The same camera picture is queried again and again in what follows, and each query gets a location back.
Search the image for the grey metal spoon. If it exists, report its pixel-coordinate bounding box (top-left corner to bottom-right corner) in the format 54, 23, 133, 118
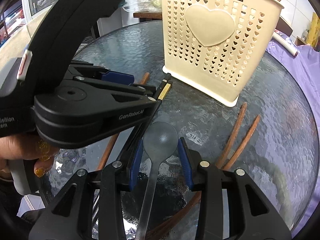
135, 122, 178, 239

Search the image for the cream plastic utensil basket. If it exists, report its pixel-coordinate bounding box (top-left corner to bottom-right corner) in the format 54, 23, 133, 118
162, 0, 283, 107

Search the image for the purple floral cloth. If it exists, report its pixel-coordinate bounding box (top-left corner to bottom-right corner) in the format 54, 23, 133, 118
266, 30, 319, 239

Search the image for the brown chopstick on table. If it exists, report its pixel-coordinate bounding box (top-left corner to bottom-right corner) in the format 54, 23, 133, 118
222, 114, 260, 171
216, 102, 247, 168

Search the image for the left hand with gold nails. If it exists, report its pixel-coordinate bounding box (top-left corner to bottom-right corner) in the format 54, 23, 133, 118
1, 134, 60, 180

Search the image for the dark wooden sink counter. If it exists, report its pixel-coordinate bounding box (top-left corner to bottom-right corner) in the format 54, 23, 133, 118
133, 12, 162, 20

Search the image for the black gold-tipped chopstick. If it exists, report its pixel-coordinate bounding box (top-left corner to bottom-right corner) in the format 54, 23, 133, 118
120, 73, 174, 165

